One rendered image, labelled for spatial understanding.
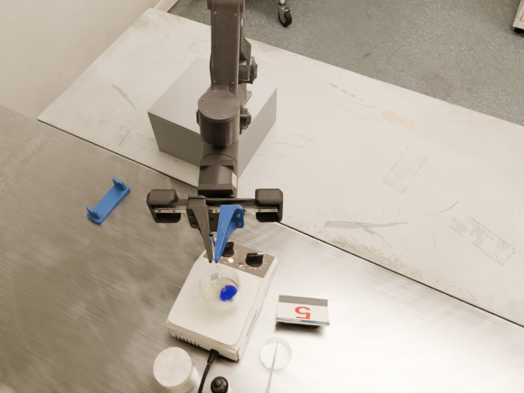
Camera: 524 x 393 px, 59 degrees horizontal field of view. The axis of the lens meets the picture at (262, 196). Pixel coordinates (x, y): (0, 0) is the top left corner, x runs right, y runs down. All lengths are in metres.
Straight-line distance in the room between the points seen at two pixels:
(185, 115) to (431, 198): 0.54
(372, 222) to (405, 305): 0.18
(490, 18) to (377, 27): 0.68
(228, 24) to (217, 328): 0.46
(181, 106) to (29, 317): 0.49
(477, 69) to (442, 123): 1.65
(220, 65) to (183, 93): 0.32
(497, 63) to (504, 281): 2.03
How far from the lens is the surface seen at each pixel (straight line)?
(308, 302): 0.86
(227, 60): 0.69
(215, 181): 0.64
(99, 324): 0.90
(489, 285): 0.97
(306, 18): 2.92
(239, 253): 0.86
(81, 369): 0.89
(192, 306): 0.78
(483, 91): 2.69
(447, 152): 1.11
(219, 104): 0.63
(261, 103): 0.98
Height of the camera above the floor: 1.71
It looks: 57 degrees down
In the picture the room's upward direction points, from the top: 1 degrees counter-clockwise
